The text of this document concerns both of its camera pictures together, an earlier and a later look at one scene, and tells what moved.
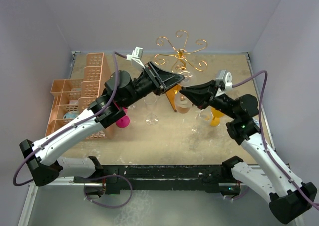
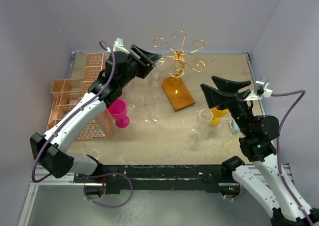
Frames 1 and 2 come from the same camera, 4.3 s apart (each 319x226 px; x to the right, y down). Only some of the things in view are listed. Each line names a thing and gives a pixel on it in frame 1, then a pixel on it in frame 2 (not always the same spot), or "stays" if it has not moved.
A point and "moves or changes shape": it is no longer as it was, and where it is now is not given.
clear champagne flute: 151,119 stays
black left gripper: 160,80 -> 145,68
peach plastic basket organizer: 70,98 stays
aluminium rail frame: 32,190 stays
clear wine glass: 183,105 moves or changes shape
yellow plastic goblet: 217,115 stays
